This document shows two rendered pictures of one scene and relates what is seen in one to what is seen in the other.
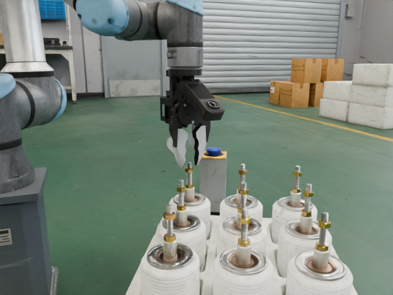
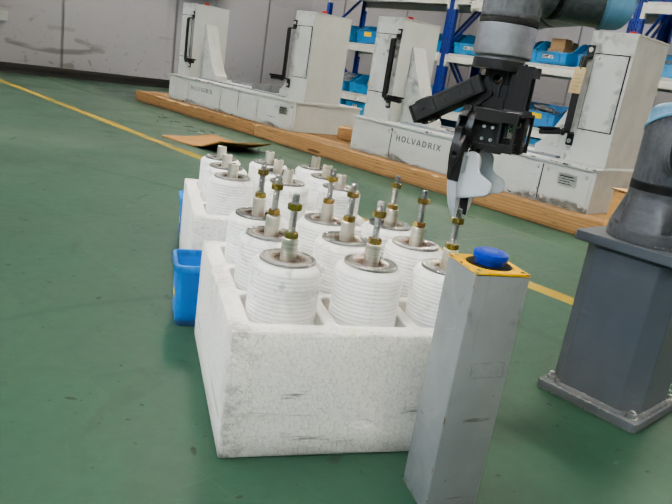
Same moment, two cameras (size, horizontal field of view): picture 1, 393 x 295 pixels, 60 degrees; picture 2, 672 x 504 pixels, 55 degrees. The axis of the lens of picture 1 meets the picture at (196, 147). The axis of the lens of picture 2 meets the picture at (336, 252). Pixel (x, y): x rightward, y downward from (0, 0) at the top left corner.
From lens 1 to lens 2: 1.56 m
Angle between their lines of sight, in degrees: 141
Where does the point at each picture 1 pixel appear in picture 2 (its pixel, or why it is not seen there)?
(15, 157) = (628, 199)
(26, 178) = (615, 226)
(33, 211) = (589, 260)
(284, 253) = not seen: hidden behind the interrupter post
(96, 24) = not seen: hidden behind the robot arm
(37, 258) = (573, 318)
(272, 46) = not seen: outside the picture
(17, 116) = (653, 153)
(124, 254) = (595, 476)
